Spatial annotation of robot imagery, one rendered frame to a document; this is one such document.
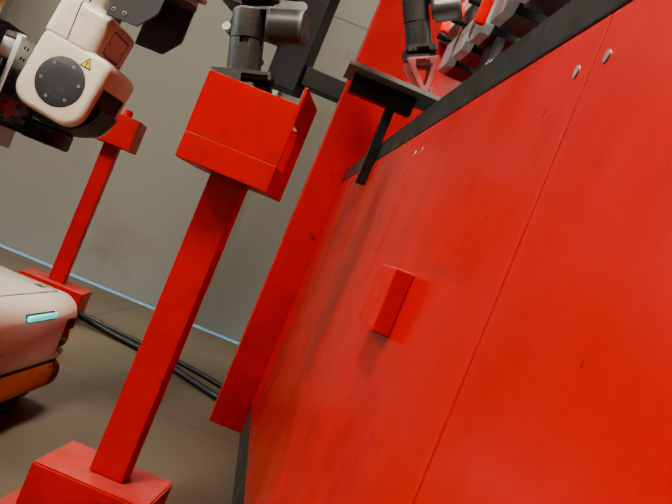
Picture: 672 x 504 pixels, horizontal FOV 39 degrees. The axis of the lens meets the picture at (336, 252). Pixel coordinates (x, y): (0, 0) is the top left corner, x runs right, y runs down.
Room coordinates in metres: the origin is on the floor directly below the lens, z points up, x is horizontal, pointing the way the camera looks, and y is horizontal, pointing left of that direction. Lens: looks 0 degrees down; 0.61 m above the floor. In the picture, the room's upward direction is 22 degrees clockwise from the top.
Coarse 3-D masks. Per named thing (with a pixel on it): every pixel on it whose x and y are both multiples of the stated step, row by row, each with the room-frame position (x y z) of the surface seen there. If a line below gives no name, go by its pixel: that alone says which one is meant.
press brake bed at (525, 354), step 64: (640, 0) 0.59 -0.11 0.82; (576, 64) 0.68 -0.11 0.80; (640, 64) 0.54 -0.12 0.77; (448, 128) 1.17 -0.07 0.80; (512, 128) 0.80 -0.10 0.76; (576, 128) 0.61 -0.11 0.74; (640, 128) 0.49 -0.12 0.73; (384, 192) 1.60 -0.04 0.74; (448, 192) 0.99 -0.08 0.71; (512, 192) 0.71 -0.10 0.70; (576, 192) 0.56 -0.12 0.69; (640, 192) 0.46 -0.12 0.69; (320, 256) 2.53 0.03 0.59; (384, 256) 1.28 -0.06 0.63; (448, 256) 0.85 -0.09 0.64; (512, 256) 0.64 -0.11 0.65; (576, 256) 0.51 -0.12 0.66; (640, 256) 0.43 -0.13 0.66; (320, 320) 1.81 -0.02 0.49; (448, 320) 0.75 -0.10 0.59; (512, 320) 0.58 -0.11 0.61; (576, 320) 0.47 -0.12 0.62; (640, 320) 0.40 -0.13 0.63; (320, 384) 1.40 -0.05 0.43; (384, 384) 0.91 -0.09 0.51; (448, 384) 0.67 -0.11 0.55; (512, 384) 0.53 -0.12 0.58; (576, 384) 0.44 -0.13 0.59; (640, 384) 0.38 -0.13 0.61; (256, 448) 2.07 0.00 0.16; (320, 448) 1.15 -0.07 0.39; (384, 448) 0.79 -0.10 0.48; (448, 448) 0.61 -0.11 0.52; (512, 448) 0.49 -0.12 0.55; (576, 448) 0.41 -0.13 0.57; (640, 448) 0.36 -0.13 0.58
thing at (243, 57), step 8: (232, 40) 1.57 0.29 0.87; (240, 40) 1.56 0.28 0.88; (248, 40) 1.57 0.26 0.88; (256, 40) 1.56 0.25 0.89; (232, 48) 1.57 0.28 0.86; (240, 48) 1.56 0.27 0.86; (248, 48) 1.56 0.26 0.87; (256, 48) 1.57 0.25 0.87; (232, 56) 1.56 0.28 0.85; (240, 56) 1.56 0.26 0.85; (248, 56) 1.56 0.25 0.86; (256, 56) 1.57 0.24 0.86; (232, 64) 1.56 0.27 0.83; (240, 64) 1.56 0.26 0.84; (248, 64) 1.56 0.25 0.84; (256, 64) 1.57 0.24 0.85; (248, 72) 1.55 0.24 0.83; (256, 72) 1.55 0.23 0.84; (264, 72) 1.55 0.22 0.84; (248, 80) 1.58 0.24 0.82; (264, 80) 1.56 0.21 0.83; (272, 80) 1.59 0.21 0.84
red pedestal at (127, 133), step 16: (128, 112) 3.69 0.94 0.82; (112, 128) 3.57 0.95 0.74; (128, 128) 3.57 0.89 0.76; (144, 128) 3.72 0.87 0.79; (112, 144) 3.57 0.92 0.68; (128, 144) 3.57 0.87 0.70; (96, 160) 3.64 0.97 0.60; (112, 160) 3.64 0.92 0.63; (96, 176) 3.64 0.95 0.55; (96, 192) 3.64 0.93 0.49; (80, 208) 3.64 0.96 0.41; (96, 208) 3.69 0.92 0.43; (80, 224) 3.64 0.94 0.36; (64, 240) 3.64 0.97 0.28; (80, 240) 3.64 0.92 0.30; (64, 256) 3.64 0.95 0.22; (32, 272) 3.62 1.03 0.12; (64, 272) 3.64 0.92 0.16; (64, 288) 3.57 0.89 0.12; (80, 288) 3.72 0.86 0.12; (80, 304) 3.62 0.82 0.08
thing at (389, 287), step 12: (384, 264) 1.10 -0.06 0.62; (384, 276) 1.05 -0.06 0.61; (396, 276) 0.99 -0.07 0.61; (408, 276) 0.99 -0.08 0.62; (372, 288) 1.11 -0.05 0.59; (384, 288) 1.01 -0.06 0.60; (396, 288) 0.99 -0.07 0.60; (408, 288) 0.99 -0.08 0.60; (372, 300) 1.07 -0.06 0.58; (384, 300) 0.99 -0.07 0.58; (396, 300) 0.99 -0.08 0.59; (360, 312) 1.12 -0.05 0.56; (372, 312) 1.03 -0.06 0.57; (384, 312) 0.99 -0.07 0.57; (396, 312) 0.99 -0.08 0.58; (372, 324) 0.99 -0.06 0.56; (384, 324) 0.99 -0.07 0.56
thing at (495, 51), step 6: (492, 42) 2.07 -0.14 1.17; (498, 42) 2.05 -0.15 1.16; (504, 42) 2.05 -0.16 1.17; (486, 48) 2.12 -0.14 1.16; (492, 48) 2.05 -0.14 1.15; (498, 48) 2.05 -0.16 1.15; (486, 54) 2.09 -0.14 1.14; (492, 54) 2.05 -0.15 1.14; (498, 54) 2.05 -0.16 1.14; (480, 60) 2.14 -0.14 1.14; (486, 60) 2.05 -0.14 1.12; (480, 66) 2.10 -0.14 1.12
